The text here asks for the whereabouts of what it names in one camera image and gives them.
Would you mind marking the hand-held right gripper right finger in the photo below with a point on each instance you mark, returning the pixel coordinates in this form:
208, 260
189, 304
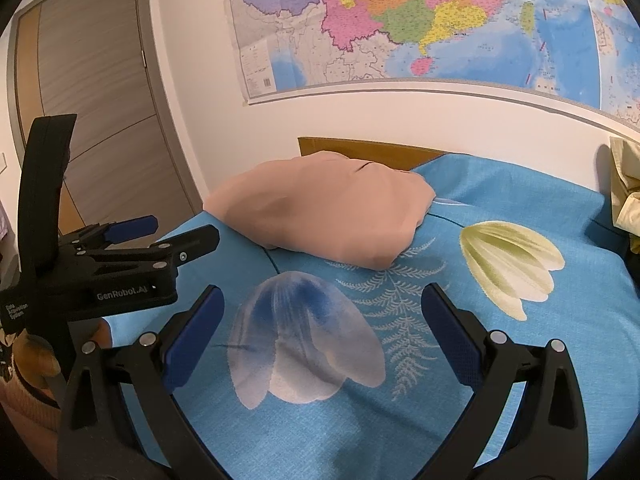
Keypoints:
450, 335

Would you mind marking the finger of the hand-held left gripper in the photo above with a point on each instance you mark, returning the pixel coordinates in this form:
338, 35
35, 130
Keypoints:
132, 227
190, 242

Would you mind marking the person's left forearm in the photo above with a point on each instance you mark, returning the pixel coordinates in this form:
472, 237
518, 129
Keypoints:
30, 400

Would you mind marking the blue floral bed sheet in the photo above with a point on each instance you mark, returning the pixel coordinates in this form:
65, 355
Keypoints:
500, 385

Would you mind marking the wooden headboard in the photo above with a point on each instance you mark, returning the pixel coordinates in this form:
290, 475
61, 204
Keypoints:
360, 150

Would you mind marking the cream garment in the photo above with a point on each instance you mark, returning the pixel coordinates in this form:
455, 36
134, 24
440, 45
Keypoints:
627, 195

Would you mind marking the grey wooden door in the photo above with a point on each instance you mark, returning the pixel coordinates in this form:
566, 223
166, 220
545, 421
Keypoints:
100, 110

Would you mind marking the colourful wall map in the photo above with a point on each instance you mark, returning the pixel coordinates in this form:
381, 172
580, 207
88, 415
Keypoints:
425, 20

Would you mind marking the person's left hand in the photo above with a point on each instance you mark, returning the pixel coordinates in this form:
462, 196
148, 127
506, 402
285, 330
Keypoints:
37, 355

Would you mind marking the pink garment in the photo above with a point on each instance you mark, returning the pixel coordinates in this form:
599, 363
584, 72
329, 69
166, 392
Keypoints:
325, 205

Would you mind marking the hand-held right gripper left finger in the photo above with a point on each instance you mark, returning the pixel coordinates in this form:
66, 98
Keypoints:
195, 335

